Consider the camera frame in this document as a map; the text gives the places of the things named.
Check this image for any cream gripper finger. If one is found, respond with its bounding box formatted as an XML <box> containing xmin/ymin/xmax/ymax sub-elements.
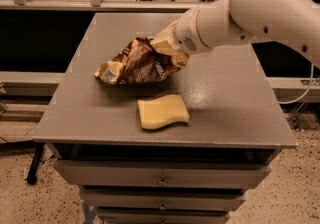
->
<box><xmin>150</xmin><ymin>21</ymin><xmax>189</xmax><ymax>68</ymax></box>

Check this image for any brown chip bag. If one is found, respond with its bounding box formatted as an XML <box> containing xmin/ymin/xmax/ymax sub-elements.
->
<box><xmin>94</xmin><ymin>37</ymin><xmax>189</xmax><ymax>85</ymax></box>

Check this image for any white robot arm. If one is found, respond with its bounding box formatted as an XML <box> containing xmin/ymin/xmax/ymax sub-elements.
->
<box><xmin>151</xmin><ymin>0</ymin><xmax>320</xmax><ymax>67</ymax></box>

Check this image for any yellow sponge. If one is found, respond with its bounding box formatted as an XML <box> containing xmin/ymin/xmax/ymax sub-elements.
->
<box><xmin>138</xmin><ymin>94</ymin><xmax>190</xmax><ymax>130</ymax></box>

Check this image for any grey drawer cabinet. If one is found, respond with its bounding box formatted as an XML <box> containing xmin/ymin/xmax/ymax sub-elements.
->
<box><xmin>34</xmin><ymin>13</ymin><xmax>296</xmax><ymax>224</ymax></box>

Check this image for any top grey drawer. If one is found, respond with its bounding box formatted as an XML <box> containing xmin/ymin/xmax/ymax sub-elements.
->
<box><xmin>54</xmin><ymin>160</ymin><xmax>271</xmax><ymax>189</ymax></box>

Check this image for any grey drawer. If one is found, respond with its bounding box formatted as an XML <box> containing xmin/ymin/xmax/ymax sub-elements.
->
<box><xmin>54</xmin><ymin>160</ymin><xmax>271</xmax><ymax>189</ymax></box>
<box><xmin>97</xmin><ymin>208</ymin><xmax>230</xmax><ymax>224</ymax></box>
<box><xmin>80</xmin><ymin>189</ymin><xmax>245</xmax><ymax>211</ymax></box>

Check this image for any middle grey drawer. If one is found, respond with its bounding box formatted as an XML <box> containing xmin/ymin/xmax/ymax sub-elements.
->
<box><xmin>80</xmin><ymin>189</ymin><xmax>245</xmax><ymax>211</ymax></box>

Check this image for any bottom grey drawer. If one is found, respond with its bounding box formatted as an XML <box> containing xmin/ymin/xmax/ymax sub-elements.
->
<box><xmin>97</xmin><ymin>208</ymin><xmax>230</xmax><ymax>224</ymax></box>

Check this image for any black stand leg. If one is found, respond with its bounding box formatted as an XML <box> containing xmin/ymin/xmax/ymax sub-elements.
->
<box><xmin>26</xmin><ymin>143</ymin><xmax>44</xmax><ymax>185</ymax></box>

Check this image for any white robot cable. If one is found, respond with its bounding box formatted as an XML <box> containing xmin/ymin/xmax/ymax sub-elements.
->
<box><xmin>278</xmin><ymin>62</ymin><xmax>316</xmax><ymax>105</ymax></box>

